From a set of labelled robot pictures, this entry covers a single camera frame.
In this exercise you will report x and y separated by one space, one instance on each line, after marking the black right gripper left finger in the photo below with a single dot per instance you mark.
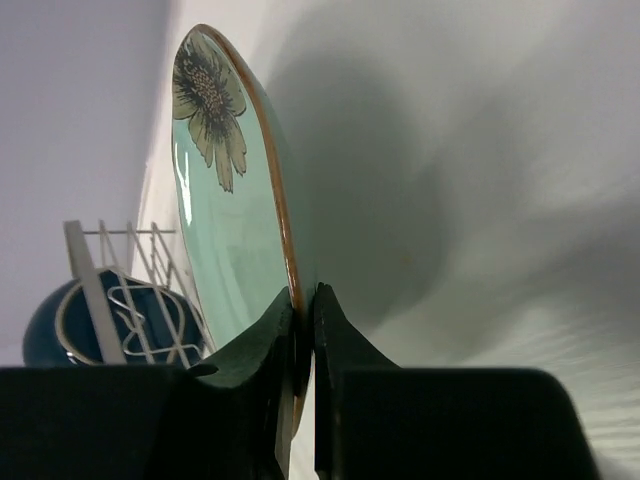
229 417

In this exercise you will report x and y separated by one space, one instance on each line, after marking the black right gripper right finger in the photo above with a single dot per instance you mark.
377 420

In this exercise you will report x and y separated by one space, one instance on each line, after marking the dark blue patterned plate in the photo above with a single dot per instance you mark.
108 316

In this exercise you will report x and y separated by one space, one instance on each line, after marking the teal flower plate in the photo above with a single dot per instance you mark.
242 197

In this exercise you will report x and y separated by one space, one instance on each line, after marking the steel wire dish rack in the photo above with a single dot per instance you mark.
140 254

